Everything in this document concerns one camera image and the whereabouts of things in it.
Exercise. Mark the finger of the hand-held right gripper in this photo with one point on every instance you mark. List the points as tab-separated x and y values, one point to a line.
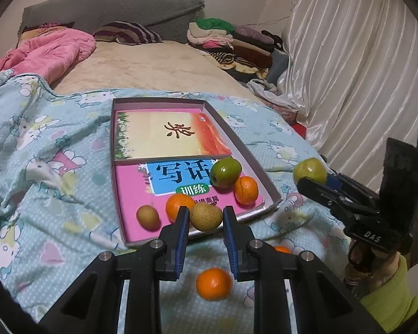
334	181
317	189

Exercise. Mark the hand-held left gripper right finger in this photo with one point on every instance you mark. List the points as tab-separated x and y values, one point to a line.
231	247

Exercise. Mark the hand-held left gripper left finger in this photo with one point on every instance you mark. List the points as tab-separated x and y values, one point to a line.
181	247

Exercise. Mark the green jujube fruit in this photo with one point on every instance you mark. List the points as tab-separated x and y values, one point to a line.
308	168
225	173

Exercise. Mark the small brown fruit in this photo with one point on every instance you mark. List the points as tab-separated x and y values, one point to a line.
147	217
205	216

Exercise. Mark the shallow cardboard box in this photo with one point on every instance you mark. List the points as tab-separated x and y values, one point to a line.
244	153

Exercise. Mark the person's right forearm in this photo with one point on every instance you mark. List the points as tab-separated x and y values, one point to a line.
397	306

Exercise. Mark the person's right hand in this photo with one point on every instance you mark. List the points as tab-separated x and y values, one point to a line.
386	264

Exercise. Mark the large orange mandarin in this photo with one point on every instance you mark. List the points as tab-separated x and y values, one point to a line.
214	284

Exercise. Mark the red cloth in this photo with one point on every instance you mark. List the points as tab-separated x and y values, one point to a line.
300	129

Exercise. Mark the pink and blue book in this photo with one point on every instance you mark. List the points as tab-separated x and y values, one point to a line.
129	188

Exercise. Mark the pink floral cloth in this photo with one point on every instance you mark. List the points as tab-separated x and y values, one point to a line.
282	109

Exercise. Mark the white cloth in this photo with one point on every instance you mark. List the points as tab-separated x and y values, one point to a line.
264	88

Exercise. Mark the beige and orange book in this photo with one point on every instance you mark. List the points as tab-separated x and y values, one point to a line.
149	135

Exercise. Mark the white satin curtain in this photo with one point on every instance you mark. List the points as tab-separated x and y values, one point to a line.
351	59

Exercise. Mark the grey cushion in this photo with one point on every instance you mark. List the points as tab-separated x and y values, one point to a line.
278	64

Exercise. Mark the blue cartoon printed blanket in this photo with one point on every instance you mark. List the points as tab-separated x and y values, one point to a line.
55	198

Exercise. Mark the black bag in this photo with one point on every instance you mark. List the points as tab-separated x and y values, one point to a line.
273	38

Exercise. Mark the pile of folded clothes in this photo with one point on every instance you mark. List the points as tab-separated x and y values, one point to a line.
230	45

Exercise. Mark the beige bed sheet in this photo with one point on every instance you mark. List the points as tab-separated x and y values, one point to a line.
153	66

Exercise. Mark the striped pillow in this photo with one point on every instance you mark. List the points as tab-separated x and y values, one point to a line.
129	32

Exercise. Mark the pink quilt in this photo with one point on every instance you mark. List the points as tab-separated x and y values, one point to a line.
55	52

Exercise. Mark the grey headboard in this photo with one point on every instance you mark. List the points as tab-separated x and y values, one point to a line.
108	10

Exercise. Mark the dark patterned pillow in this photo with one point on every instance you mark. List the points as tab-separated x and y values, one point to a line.
48	28

